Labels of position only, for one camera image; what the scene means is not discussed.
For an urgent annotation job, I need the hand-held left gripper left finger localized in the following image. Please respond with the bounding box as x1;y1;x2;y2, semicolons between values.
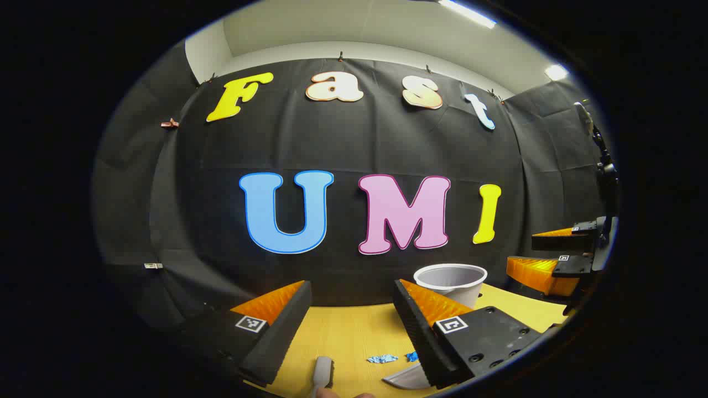
183;279;313;387

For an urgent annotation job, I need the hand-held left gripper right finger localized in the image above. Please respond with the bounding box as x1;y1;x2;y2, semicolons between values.
393;279;544;390

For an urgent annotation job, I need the grey dustpan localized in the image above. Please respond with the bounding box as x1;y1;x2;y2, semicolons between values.
383;362;433;390

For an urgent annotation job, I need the small grey broom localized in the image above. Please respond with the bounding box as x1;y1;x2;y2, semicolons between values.
310;357;335;398

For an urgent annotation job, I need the white ribbed garbage bin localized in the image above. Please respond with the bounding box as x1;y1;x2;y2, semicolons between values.
413;264;488;309

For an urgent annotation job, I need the wooden desktop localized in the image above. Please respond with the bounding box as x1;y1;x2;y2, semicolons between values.
243;283;570;398

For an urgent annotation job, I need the ceiling light strip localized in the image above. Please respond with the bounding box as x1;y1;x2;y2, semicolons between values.
439;0;497;29

